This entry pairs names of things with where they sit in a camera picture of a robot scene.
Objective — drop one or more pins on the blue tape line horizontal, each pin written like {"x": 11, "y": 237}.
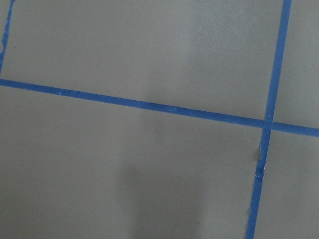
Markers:
{"x": 258, "y": 123}

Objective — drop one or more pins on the blue tape line vertical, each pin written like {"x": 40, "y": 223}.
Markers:
{"x": 268, "y": 118}

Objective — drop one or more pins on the blue tape line corner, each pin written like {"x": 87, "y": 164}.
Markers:
{"x": 6, "y": 31}

